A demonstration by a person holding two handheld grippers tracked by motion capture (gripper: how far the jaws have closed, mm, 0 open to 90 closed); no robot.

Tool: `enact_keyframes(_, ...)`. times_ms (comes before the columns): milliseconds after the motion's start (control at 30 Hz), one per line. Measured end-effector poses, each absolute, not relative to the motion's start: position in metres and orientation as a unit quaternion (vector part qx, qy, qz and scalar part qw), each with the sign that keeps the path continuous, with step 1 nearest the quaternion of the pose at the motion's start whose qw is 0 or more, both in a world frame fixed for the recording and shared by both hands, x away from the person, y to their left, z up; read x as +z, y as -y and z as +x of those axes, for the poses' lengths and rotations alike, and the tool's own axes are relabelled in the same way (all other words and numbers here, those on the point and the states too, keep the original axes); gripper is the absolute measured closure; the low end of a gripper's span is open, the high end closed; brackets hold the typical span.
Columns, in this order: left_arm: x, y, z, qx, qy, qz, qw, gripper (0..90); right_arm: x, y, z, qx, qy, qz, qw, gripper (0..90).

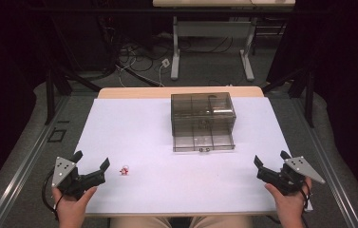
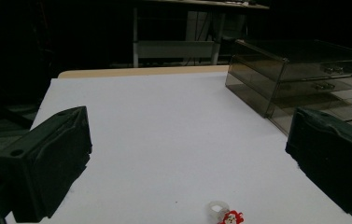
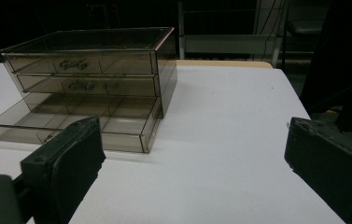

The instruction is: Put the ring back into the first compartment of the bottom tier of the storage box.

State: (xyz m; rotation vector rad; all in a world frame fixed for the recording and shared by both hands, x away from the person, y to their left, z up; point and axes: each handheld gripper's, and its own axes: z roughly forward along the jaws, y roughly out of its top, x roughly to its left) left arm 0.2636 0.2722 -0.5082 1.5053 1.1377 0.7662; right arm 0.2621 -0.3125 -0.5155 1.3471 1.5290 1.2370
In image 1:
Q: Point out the clear grey plastic drawer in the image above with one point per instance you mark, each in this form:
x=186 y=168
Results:
x=203 y=141

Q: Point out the metal floor rail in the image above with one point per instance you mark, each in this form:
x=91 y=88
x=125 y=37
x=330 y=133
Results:
x=328 y=164
x=18 y=171

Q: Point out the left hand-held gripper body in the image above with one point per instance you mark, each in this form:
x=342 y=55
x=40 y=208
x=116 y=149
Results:
x=72 y=182

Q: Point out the person's right hand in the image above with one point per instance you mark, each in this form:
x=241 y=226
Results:
x=290 y=205

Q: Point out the small red white toy figure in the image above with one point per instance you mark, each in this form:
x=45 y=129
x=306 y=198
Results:
x=124 y=170

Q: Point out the white table mat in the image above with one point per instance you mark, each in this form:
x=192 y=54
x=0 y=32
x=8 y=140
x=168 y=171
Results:
x=154 y=177

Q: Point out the white power plug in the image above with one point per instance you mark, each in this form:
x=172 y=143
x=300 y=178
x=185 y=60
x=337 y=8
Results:
x=165 y=62

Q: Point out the dark curtain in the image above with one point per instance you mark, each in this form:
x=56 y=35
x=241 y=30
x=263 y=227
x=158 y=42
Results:
x=5 y=79
x=347 y=79

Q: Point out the black metal stand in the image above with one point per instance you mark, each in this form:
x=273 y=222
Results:
x=308 y=95
x=50 y=95

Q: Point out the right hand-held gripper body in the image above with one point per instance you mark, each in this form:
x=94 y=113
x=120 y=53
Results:
x=286 y=182

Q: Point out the person's left hand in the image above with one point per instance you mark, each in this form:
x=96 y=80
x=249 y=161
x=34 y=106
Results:
x=72 y=209

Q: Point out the white desk with metal legs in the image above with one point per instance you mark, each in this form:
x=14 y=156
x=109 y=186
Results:
x=211 y=30

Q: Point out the clear grey plastic drawer cabinet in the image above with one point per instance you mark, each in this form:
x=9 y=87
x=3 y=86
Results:
x=202 y=109

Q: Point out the person's legs in beige trousers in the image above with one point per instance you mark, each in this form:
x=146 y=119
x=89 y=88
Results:
x=135 y=222

